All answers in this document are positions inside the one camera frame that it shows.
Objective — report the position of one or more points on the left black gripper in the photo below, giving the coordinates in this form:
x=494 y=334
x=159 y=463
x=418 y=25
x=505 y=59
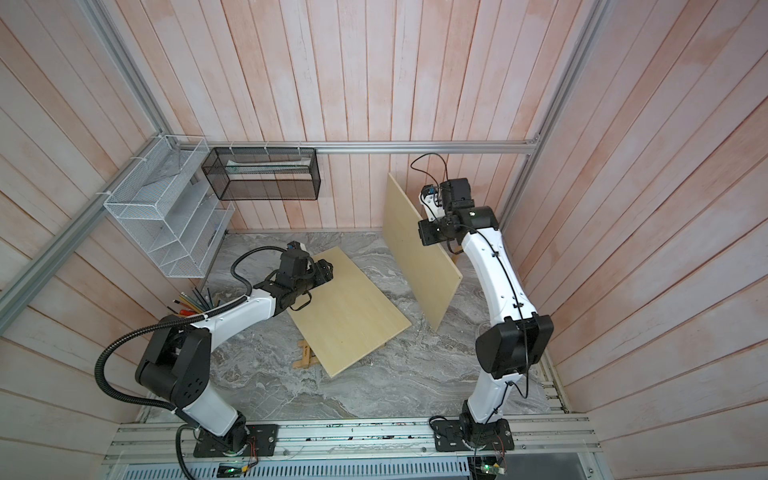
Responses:
x=322 y=271

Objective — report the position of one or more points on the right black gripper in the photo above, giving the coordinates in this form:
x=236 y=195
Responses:
x=426 y=230

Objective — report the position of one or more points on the plywood board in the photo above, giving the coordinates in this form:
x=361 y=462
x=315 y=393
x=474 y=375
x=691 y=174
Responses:
x=429 y=271
x=348 y=317

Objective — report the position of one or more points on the wooden easel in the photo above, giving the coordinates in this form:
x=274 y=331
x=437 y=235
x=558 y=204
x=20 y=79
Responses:
x=308 y=357

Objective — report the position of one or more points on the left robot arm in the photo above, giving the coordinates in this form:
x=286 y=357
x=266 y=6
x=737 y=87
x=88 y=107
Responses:
x=176 y=363

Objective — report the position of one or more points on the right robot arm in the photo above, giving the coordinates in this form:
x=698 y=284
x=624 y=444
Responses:
x=518 y=334

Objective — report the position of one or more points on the cup of coloured pencils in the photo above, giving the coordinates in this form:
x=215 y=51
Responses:
x=192 y=303

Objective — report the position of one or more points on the black mesh basket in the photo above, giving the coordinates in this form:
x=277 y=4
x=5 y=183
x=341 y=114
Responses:
x=263 y=173

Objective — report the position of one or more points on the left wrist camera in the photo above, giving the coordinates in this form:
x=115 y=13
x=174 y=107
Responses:
x=298 y=248

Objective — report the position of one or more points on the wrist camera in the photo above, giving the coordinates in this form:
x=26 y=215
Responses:
x=430 y=199
x=298 y=248

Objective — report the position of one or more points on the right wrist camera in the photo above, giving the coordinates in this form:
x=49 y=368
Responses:
x=430 y=199

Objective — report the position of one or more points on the aluminium frame horizontal bar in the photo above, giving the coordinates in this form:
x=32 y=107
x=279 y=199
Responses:
x=390 y=147

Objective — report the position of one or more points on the white wire mesh shelf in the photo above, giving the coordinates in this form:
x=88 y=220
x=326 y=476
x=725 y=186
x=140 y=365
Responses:
x=169 y=209

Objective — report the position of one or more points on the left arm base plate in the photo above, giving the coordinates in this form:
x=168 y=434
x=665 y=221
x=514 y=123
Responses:
x=251 y=440

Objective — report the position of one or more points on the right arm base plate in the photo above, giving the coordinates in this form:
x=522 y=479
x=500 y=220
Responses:
x=465 y=435

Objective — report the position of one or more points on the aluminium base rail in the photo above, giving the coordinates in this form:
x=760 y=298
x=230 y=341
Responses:
x=146 y=443

